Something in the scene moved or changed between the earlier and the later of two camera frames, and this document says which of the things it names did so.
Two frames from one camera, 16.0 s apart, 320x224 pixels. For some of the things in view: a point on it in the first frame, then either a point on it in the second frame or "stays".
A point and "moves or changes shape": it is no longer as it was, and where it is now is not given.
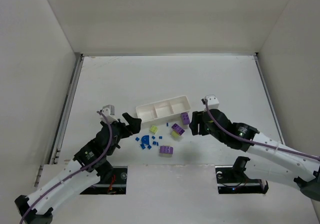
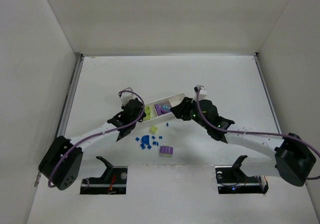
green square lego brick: x=153 y=129 stays
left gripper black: x=124 y=129 to x=139 y=108
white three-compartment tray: x=163 y=110 moves or changes shape
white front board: x=185 y=194 stays
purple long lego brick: x=176 y=128 to x=158 y=109
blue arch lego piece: x=145 y=139 stays
